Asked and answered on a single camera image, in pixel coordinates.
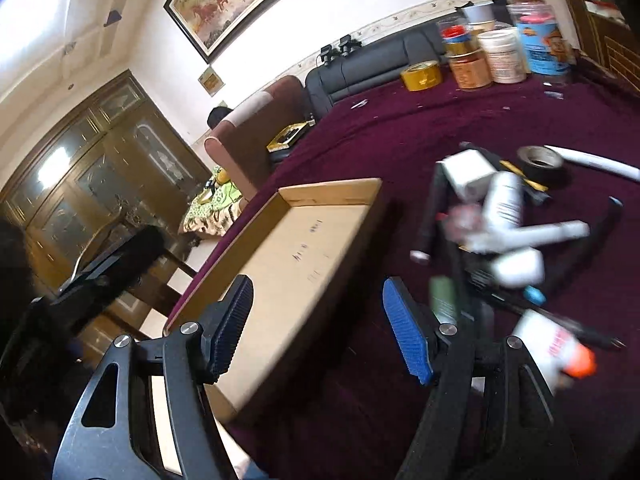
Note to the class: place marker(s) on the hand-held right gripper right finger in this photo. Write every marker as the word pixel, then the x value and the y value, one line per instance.
pixel 407 330

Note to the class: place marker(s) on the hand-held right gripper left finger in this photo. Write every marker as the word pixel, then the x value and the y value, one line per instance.
pixel 232 325

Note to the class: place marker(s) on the shallow cardboard box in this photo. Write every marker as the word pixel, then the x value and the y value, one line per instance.
pixel 300 240

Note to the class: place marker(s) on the orange item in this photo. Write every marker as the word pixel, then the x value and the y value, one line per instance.
pixel 462 222

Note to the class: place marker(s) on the long black marker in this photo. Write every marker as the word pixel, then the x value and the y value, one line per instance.
pixel 432 210

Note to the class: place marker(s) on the black marker teal cap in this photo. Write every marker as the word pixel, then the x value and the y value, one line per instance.
pixel 535 296

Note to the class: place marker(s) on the white glue bottle orange cap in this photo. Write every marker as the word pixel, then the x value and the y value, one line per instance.
pixel 550 347

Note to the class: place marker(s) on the white bottle green label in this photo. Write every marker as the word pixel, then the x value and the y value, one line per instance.
pixel 505 202

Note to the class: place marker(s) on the white marker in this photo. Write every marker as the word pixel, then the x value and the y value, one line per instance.
pixel 540 234

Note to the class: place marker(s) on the thin black pen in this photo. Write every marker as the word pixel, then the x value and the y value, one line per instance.
pixel 575 330

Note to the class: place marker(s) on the white power adapter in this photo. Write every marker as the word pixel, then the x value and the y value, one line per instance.
pixel 467 172

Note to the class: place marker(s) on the black marker grey cap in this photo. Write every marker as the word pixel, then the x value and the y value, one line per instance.
pixel 537 197

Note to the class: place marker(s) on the black tape roll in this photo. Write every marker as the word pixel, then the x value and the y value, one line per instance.
pixel 545 172

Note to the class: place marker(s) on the white plastic pipe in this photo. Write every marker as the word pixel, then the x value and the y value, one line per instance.
pixel 600 162

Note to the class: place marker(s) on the wooden chair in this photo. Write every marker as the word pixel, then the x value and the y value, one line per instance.
pixel 175 262

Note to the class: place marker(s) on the floral cloth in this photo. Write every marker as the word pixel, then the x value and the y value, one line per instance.
pixel 210 210

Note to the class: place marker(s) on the wooden glass-door cabinet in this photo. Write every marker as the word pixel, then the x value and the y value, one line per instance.
pixel 100 170

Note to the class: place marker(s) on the brown armchair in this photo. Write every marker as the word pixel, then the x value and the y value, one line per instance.
pixel 250 145

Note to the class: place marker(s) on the purple tablecloth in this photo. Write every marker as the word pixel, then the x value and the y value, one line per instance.
pixel 400 135

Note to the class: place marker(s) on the small metal clip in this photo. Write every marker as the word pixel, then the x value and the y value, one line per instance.
pixel 358 104

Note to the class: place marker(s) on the yellow tape roll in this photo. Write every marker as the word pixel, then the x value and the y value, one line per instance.
pixel 421 76

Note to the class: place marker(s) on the clear jar brown label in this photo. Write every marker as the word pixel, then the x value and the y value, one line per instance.
pixel 470 72

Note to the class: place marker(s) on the black leather sofa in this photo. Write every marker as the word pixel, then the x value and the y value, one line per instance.
pixel 370 65

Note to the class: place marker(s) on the small foil packet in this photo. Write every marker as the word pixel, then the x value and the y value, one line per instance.
pixel 552 94

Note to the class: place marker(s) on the white plastic tub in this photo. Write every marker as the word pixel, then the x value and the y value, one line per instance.
pixel 502 57

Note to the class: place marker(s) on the clear jar blue label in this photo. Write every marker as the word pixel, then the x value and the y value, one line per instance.
pixel 542 47

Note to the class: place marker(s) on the framed painting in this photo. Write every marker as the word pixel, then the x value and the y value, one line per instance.
pixel 235 5

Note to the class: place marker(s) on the grey lidded container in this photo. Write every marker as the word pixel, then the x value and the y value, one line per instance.
pixel 477 15

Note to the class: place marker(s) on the wooden brick-pattern cabinet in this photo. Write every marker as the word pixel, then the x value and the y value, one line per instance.
pixel 600 20

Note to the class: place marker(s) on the gold picture frame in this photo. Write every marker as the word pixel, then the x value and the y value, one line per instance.
pixel 287 137

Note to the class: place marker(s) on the small wall plaque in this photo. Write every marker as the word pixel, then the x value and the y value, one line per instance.
pixel 211 80

